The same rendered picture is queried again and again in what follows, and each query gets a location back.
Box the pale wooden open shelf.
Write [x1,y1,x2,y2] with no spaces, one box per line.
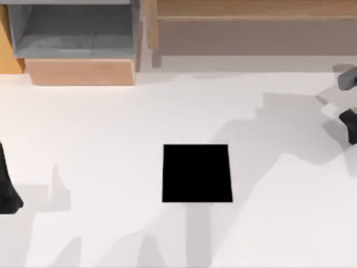
[146,0,357,69]

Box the flat black square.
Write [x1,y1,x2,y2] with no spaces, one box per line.
[161,143,234,204]

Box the pale wooden drawer front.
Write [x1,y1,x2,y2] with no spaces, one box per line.
[24,58,135,86]

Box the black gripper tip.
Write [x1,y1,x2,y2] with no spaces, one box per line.
[0,142,25,215]

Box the orange wooden cupboard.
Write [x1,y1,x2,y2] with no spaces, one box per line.
[0,4,26,75]

